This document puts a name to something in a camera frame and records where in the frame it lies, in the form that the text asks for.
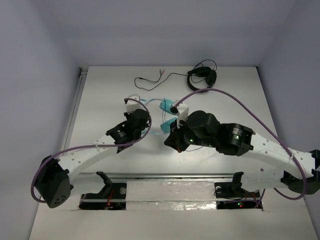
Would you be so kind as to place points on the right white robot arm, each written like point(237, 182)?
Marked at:
point(293, 169)

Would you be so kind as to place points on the aluminium front rail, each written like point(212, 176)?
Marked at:
point(140, 176)

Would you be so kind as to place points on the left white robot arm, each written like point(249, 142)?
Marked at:
point(55, 177)

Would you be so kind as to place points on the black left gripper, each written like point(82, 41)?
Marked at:
point(139, 117)

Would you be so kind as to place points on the black headphones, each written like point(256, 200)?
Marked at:
point(202, 73)

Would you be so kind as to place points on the aluminium rail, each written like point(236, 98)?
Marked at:
point(140, 176)
point(74, 107)

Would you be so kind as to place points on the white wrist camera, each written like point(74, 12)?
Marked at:
point(181, 110)
point(133, 103)

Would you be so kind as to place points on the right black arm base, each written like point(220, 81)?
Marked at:
point(230, 195)

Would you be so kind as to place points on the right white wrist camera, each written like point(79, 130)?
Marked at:
point(181, 110)

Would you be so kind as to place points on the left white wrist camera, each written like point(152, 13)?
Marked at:
point(133, 103)

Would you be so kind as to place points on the teal cat ear headphones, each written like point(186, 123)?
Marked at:
point(164, 105)

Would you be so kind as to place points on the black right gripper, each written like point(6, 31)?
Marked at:
point(174, 140)

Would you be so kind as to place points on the aluminium left side rail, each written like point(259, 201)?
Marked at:
point(74, 107)

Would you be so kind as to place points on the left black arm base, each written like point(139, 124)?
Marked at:
point(112, 196)

